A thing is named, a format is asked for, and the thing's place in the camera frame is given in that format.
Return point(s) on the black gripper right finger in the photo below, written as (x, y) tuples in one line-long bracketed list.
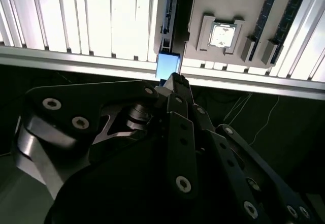
[(238, 173)]

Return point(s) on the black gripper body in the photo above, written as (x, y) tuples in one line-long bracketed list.
[(127, 188)]

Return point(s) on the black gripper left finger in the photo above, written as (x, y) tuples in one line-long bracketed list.
[(76, 102)]

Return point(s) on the hard disk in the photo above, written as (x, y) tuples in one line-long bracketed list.
[(167, 65)]

